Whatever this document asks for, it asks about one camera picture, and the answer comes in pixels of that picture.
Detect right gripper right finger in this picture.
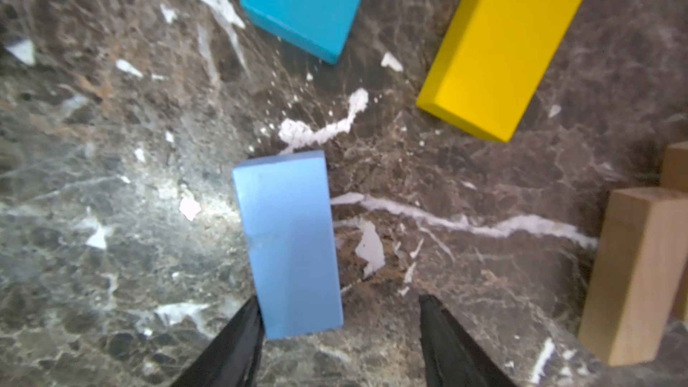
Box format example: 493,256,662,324
419,294,515,387

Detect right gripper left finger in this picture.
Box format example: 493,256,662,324
171,296,265,387

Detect blue block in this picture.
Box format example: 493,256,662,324
232,150,343,340

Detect wooden block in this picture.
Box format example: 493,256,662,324
660,142,688,322
578,187,687,367

